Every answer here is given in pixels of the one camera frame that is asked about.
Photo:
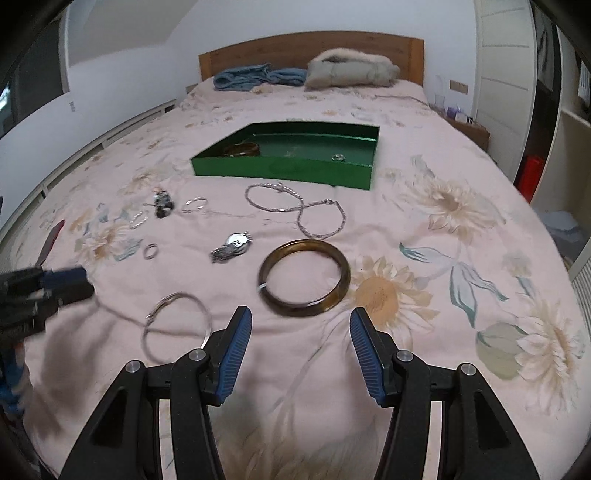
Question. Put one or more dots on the beige fur-trimmed jacket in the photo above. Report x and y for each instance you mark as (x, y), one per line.
(351, 71)

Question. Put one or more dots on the brown bangle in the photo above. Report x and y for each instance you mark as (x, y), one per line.
(300, 311)
(244, 145)

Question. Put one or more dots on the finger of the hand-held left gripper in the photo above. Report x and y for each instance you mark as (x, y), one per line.
(74, 293)
(64, 276)

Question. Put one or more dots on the thin silver bangle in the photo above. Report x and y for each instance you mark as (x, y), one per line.
(168, 299)

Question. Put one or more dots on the dark earrings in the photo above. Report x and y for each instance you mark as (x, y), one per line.
(162, 205)

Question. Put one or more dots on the green tray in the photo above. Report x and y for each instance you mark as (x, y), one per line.
(277, 170)

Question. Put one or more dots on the wall switch panel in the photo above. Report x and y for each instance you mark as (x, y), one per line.
(458, 86)

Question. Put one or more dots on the window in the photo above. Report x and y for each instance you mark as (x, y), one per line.
(27, 83)

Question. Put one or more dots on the wooden headboard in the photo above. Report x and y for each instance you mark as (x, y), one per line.
(277, 50)

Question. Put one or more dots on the white wardrobe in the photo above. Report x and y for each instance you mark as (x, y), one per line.
(503, 64)

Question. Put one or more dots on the purple tissue box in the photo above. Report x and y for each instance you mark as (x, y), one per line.
(455, 112)

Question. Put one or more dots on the blue clothing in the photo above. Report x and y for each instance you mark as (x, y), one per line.
(240, 76)

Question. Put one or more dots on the red phone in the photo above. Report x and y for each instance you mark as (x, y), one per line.
(51, 240)

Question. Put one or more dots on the drinking glass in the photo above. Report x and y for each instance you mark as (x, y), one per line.
(438, 100)

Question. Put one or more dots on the silver wristwatch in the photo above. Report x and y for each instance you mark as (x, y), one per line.
(236, 240)

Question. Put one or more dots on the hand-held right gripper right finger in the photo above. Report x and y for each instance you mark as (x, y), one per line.
(364, 350)

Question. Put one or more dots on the wooden nightstand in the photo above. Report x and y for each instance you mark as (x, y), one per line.
(471, 131)

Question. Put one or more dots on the folded blue clothes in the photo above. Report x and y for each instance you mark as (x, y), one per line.
(563, 226)

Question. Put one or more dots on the red box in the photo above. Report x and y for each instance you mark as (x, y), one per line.
(530, 177)

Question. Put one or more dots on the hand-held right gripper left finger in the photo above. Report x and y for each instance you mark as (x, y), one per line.
(235, 350)

